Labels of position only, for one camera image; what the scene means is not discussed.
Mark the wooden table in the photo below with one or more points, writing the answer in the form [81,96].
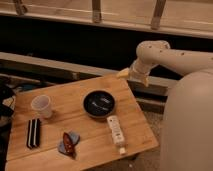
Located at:
[95,147]

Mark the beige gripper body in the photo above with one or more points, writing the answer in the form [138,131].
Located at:
[134,73]

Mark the black ceramic bowl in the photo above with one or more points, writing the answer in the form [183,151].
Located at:
[99,104]

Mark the translucent plastic cup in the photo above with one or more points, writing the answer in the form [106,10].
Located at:
[42,105]

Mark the black white striped box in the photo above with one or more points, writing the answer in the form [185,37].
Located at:
[33,133]

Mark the dark clutter at left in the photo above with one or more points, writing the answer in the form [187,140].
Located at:
[7,103]

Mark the white remote controller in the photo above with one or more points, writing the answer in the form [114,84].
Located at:
[117,134]

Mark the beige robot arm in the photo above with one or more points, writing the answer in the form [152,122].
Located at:
[187,130]

